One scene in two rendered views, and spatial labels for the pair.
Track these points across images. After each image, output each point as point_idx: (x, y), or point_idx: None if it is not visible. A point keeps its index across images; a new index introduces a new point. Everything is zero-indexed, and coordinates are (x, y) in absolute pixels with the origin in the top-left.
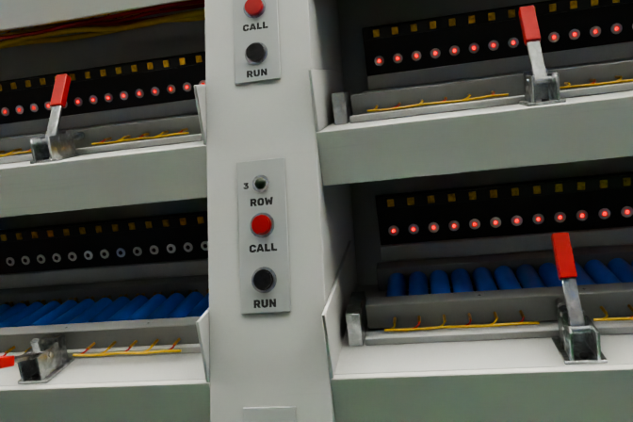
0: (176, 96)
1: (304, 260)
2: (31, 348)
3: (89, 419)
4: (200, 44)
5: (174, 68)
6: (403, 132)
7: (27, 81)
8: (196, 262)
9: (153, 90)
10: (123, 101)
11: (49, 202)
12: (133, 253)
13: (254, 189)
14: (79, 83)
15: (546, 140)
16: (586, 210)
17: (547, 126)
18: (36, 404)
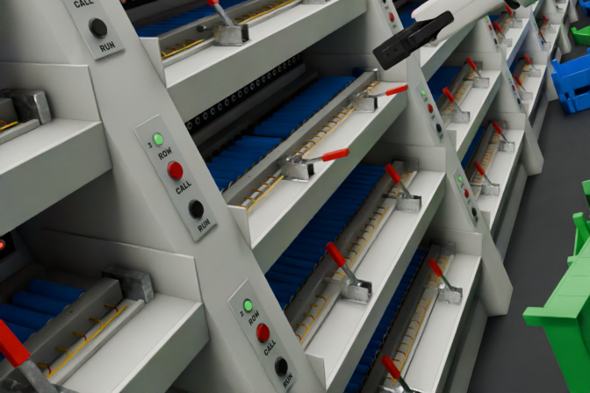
0: None
1: (400, 28)
2: (363, 98)
3: (390, 117)
4: None
5: None
6: None
7: None
8: (294, 70)
9: None
10: None
11: (334, 25)
12: (272, 75)
13: (384, 3)
14: None
15: None
16: None
17: None
18: (382, 117)
